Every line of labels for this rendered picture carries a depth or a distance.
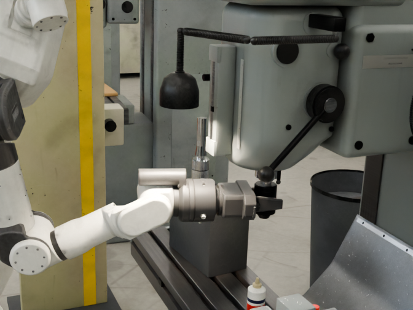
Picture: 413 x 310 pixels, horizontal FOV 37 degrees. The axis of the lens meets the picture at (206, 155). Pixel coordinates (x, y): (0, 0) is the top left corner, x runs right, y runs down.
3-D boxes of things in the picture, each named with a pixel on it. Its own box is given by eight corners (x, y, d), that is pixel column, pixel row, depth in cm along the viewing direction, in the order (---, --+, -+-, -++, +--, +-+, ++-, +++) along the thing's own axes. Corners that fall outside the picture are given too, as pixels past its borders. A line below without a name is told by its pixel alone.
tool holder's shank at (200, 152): (192, 157, 168) (193, 117, 165) (200, 155, 170) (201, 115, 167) (200, 160, 166) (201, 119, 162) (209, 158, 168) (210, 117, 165)
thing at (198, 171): (187, 181, 170) (188, 161, 168) (200, 178, 173) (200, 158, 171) (199, 186, 167) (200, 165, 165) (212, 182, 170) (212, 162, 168)
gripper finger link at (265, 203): (281, 210, 129) (251, 211, 128) (282, 195, 128) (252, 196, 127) (283, 213, 127) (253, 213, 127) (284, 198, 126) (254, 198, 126)
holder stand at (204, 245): (207, 278, 160) (210, 205, 154) (168, 245, 178) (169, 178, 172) (247, 269, 165) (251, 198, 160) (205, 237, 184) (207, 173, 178)
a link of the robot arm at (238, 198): (257, 189, 123) (197, 189, 121) (255, 234, 125) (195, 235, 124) (245, 168, 134) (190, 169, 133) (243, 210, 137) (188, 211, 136)
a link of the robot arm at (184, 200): (195, 229, 125) (138, 230, 124) (189, 206, 135) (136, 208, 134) (197, 177, 122) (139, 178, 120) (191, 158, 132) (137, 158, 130)
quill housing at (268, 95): (250, 182, 115) (260, 5, 106) (206, 152, 133) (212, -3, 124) (337, 173, 123) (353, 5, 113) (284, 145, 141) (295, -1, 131)
